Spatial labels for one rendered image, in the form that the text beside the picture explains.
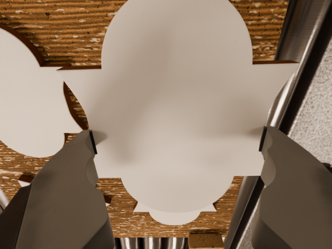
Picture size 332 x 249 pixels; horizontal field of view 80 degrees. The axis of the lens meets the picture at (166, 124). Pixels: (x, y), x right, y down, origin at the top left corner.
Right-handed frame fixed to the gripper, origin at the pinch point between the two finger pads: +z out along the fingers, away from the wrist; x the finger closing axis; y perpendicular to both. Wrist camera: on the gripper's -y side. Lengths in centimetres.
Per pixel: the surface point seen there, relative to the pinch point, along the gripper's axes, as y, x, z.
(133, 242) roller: 34.9, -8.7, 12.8
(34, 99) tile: 1.0, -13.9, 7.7
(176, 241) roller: 34.0, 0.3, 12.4
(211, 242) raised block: 28.1, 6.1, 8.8
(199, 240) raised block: 28.0, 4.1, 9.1
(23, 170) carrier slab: 12.1, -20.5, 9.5
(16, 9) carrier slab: -6.7, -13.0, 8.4
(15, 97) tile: 0.8, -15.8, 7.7
